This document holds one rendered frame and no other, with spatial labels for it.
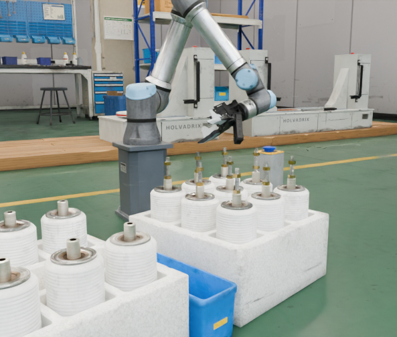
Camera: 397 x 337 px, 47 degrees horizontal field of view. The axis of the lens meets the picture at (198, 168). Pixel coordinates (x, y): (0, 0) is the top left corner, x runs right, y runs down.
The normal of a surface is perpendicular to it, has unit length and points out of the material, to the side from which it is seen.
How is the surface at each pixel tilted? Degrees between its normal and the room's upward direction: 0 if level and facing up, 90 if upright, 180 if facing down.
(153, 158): 90
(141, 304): 90
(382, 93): 90
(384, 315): 0
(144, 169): 90
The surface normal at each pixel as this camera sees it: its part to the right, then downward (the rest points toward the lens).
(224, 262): -0.69, 0.14
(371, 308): 0.00, -0.98
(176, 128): 0.50, 0.16
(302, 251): 0.72, 0.13
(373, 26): -0.86, 0.10
